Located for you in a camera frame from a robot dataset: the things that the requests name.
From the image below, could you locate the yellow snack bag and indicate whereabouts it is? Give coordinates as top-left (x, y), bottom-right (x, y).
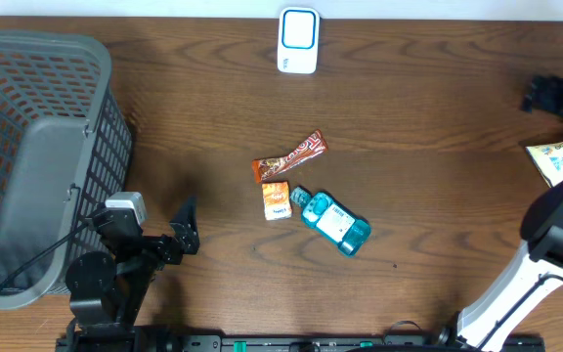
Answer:
top-left (526, 142), bottom-right (563, 188)

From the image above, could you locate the small orange box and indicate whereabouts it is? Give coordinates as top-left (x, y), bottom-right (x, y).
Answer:
top-left (262, 182), bottom-right (292, 221)

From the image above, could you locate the teal mouthwash bottle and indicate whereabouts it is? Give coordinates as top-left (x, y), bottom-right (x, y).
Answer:
top-left (290, 187), bottom-right (371, 257)

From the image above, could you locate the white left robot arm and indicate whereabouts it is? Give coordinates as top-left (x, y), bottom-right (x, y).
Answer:
top-left (56, 192), bottom-right (200, 352)

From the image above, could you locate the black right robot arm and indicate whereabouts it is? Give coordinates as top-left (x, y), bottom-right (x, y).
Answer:
top-left (437, 75), bottom-right (563, 351)

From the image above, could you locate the white barcode scanner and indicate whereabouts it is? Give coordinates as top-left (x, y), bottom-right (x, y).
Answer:
top-left (277, 7), bottom-right (321, 74)

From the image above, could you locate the dark grey plastic basket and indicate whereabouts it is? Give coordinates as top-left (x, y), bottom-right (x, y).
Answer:
top-left (0, 30), bottom-right (133, 309)

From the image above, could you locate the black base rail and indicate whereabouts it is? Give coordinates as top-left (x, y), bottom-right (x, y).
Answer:
top-left (56, 332), bottom-right (547, 352)

